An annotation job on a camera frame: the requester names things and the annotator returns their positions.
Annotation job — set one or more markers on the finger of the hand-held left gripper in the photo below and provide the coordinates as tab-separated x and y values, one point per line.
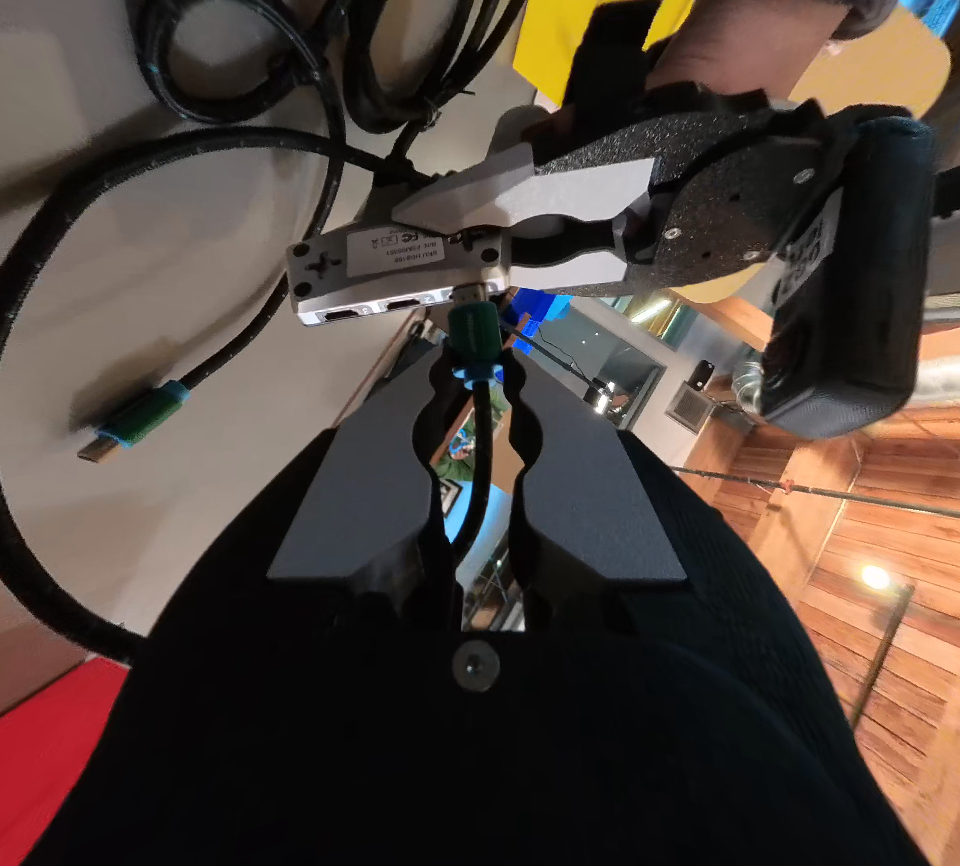
570	277
487	194

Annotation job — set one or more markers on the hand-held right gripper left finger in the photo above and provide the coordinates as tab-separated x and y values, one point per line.
360	498

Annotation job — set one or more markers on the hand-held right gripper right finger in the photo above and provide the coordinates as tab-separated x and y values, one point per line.
600	506

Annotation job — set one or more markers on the silver hdmi hub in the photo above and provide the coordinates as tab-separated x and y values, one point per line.
330	281

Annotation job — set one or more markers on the person's left hand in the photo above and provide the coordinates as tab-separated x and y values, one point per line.
742	48

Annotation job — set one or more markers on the blue plastic bin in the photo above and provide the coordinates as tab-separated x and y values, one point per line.
544	303

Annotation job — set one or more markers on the framed marker tag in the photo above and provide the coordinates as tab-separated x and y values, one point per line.
448	498

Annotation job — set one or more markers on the black tripod light stand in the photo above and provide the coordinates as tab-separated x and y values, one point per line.
604	397

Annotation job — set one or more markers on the black ceiling rod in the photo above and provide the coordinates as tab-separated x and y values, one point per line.
881	656

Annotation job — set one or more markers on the red plastic bin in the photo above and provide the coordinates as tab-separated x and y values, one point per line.
45	768

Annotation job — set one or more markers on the grey wall vent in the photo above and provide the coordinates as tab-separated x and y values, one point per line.
688	407

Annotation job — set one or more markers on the black wall speaker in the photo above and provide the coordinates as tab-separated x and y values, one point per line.
701	372

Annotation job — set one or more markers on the silver air duct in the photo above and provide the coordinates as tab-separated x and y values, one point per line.
746	378

